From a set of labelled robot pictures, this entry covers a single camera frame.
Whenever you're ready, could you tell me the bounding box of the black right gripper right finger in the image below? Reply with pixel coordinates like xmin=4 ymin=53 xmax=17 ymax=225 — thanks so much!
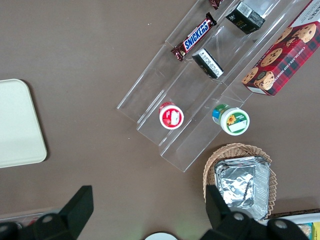
xmin=199 ymin=184 xmax=310 ymax=240

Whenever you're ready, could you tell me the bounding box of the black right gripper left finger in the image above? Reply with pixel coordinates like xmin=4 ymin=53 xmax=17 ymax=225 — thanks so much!
xmin=0 ymin=184 xmax=95 ymax=240

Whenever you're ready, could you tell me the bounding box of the light wicker basket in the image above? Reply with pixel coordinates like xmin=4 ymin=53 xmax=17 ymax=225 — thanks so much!
xmin=202 ymin=142 xmax=278 ymax=221

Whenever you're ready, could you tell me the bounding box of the beige plastic tray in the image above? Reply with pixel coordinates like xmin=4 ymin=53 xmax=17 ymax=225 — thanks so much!
xmin=0 ymin=78 xmax=48 ymax=169

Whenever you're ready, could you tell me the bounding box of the stack of foil trays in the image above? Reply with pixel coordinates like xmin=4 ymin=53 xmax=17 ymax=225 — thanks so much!
xmin=214 ymin=155 xmax=271 ymax=221

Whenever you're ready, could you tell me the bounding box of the white plastic snack bin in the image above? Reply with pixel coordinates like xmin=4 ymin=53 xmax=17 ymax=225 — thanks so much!
xmin=264 ymin=208 xmax=320 ymax=240

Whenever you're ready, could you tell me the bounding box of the yellow snack packet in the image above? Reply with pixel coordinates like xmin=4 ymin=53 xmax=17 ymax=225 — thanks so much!
xmin=311 ymin=222 xmax=320 ymax=240

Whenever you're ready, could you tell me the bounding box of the green lid yogurt cup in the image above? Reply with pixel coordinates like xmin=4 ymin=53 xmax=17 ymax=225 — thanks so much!
xmin=211 ymin=103 xmax=251 ymax=136

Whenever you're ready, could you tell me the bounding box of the red lid yogurt cup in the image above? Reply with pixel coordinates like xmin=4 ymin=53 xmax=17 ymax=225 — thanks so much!
xmin=158 ymin=101 xmax=185 ymax=130

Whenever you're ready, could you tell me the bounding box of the clear acrylic step display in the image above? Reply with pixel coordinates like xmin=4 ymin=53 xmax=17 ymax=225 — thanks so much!
xmin=116 ymin=0 xmax=320 ymax=173

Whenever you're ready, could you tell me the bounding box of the small black box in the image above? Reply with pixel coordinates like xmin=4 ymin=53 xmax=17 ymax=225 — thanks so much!
xmin=225 ymin=1 xmax=266 ymax=35
xmin=191 ymin=48 xmax=225 ymax=80

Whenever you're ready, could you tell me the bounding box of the red plaid cookie box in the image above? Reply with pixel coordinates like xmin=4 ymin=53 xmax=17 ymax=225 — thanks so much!
xmin=241 ymin=0 xmax=320 ymax=97

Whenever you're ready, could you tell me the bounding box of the Snickers chocolate bar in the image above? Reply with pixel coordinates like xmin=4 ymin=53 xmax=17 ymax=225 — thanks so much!
xmin=208 ymin=0 xmax=226 ymax=10
xmin=170 ymin=11 xmax=218 ymax=63

